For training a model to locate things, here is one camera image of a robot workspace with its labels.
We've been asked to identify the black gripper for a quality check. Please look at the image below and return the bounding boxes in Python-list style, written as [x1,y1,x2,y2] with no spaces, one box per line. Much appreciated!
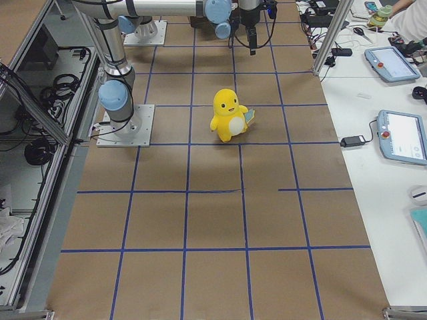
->
[240,7,260,55]

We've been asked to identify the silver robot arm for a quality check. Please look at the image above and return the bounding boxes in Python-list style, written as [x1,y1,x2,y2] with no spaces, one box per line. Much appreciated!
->
[118,15,158,39]
[73,1,277,83]

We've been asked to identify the yellow plush toy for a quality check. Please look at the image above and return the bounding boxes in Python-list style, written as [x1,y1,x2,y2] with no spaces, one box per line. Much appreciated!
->
[209,89,255,143]

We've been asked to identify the green drink bottle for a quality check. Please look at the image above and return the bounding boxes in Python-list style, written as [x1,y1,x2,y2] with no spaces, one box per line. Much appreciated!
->
[367,5,393,29]

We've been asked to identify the blue teach pendant upper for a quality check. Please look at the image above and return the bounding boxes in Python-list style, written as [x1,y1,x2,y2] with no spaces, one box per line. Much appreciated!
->
[364,47,420,83]

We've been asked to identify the blue teach pendant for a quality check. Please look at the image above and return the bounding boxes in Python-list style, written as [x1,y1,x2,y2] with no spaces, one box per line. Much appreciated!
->
[376,110,426,166]
[364,47,420,83]

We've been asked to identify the small black adapter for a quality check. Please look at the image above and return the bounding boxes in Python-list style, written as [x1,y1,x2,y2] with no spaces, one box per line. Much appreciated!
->
[340,135,367,148]

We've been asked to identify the person in white shirt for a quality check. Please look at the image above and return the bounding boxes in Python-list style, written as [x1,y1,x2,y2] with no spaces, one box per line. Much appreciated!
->
[388,0,426,41]

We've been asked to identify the blue teach pendant lower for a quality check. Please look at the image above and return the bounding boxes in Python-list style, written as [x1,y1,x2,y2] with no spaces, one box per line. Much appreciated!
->
[376,110,426,166]

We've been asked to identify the white computer mouse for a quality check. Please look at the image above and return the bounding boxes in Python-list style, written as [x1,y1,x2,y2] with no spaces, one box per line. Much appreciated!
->
[409,185,427,206]

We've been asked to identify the white crumpled cloth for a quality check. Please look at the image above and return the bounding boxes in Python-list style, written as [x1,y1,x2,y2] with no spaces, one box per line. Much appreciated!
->
[1,207,25,250]

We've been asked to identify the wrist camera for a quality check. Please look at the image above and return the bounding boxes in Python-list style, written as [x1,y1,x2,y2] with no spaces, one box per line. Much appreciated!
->
[264,0,278,20]

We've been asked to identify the aluminium frame post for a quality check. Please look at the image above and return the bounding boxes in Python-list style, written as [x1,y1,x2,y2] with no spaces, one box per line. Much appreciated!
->
[312,0,354,76]

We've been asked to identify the black handled scissors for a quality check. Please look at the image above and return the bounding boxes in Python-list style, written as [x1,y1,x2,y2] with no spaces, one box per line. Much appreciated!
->
[352,27,373,43]

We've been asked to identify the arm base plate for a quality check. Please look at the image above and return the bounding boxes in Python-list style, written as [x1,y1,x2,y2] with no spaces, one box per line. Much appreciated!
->
[96,105,155,147]
[123,20,167,47]

